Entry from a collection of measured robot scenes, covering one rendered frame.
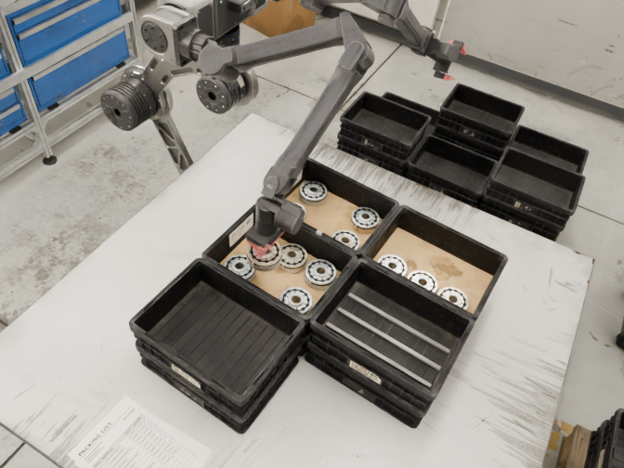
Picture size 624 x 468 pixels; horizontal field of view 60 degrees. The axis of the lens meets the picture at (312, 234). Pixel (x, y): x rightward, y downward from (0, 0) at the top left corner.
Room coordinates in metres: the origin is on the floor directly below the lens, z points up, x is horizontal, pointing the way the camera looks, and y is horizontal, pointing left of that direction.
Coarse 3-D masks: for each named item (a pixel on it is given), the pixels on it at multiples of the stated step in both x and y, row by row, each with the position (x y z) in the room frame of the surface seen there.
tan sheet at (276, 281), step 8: (280, 240) 1.20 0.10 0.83; (240, 248) 1.15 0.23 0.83; (312, 256) 1.15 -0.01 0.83; (256, 272) 1.05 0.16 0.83; (264, 272) 1.06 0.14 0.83; (272, 272) 1.06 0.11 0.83; (280, 272) 1.07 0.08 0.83; (304, 272) 1.08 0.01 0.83; (336, 272) 1.10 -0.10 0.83; (256, 280) 1.02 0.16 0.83; (264, 280) 1.03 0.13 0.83; (272, 280) 1.03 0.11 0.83; (280, 280) 1.03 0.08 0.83; (288, 280) 1.04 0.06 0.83; (296, 280) 1.04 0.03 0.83; (304, 280) 1.05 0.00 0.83; (264, 288) 1.00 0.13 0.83; (272, 288) 1.00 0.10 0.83; (280, 288) 1.01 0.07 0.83; (304, 288) 1.02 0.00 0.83; (312, 288) 1.02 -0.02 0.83; (312, 296) 0.99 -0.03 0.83; (320, 296) 0.99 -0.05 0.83
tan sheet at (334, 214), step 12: (324, 204) 1.40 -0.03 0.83; (336, 204) 1.41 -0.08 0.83; (348, 204) 1.42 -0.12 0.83; (312, 216) 1.34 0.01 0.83; (324, 216) 1.34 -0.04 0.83; (336, 216) 1.35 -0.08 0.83; (348, 216) 1.36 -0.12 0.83; (324, 228) 1.29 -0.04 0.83; (336, 228) 1.29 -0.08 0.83; (348, 228) 1.30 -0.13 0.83; (360, 240) 1.25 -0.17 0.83
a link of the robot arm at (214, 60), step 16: (288, 32) 1.27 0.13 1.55; (304, 32) 1.26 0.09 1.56; (320, 32) 1.25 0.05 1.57; (336, 32) 1.24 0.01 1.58; (352, 32) 1.23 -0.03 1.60; (208, 48) 1.26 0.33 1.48; (224, 48) 1.25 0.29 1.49; (240, 48) 1.26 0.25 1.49; (256, 48) 1.26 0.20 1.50; (272, 48) 1.25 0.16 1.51; (288, 48) 1.24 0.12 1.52; (304, 48) 1.24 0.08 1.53; (320, 48) 1.25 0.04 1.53; (368, 48) 1.19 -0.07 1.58; (208, 64) 1.23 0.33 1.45; (224, 64) 1.23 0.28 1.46; (240, 64) 1.24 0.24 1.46; (256, 64) 1.25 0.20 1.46; (368, 64) 1.21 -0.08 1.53
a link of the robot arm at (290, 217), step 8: (272, 176) 1.01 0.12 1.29; (272, 184) 1.00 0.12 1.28; (264, 192) 0.99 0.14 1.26; (272, 192) 0.99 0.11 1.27; (280, 200) 0.98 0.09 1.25; (280, 208) 0.97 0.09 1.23; (288, 208) 0.97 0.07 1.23; (296, 208) 0.97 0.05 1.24; (280, 216) 0.95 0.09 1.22; (288, 216) 0.95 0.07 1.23; (296, 216) 0.95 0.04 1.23; (280, 224) 0.94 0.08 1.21; (288, 224) 0.93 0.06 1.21; (296, 224) 0.94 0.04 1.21; (296, 232) 0.95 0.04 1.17
